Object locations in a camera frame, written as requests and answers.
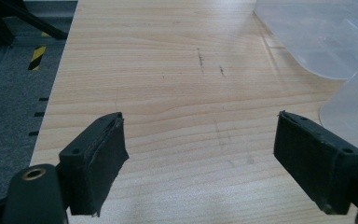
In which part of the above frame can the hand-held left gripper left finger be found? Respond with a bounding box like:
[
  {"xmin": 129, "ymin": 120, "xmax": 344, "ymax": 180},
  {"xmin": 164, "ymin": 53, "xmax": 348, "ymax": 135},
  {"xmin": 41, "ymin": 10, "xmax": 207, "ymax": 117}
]
[{"xmin": 58, "ymin": 111, "xmax": 131, "ymax": 217}]

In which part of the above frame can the translucent plastic lid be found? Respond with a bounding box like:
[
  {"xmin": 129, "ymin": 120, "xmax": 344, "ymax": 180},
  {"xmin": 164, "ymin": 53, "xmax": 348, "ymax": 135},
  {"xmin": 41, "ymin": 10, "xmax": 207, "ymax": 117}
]
[{"xmin": 318, "ymin": 52, "xmax": 358, "ymax": 172}]

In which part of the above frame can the yellow black hazard tape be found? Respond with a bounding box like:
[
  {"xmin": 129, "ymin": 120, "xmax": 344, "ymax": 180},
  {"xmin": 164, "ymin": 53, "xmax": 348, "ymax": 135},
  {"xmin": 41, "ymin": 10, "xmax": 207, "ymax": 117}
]
[{"xmin": 27, "ymin": 46, "xmax": 48, "ymax": 71}]

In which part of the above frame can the translucent plastic container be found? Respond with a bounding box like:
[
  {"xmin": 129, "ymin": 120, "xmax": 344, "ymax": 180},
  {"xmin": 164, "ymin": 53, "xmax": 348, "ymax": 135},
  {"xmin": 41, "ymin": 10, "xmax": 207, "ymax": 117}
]
[{"xmin": 253, "ymin": 0, "xmax": 358, "ymax": 80}]

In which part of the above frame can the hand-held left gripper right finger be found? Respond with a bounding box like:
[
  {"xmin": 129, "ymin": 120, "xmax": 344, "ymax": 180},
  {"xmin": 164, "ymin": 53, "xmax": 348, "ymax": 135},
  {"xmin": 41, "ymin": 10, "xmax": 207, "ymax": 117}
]
[{"xmin": 273, "ymin": 110, "xmax": 358, "ymax": 216}]

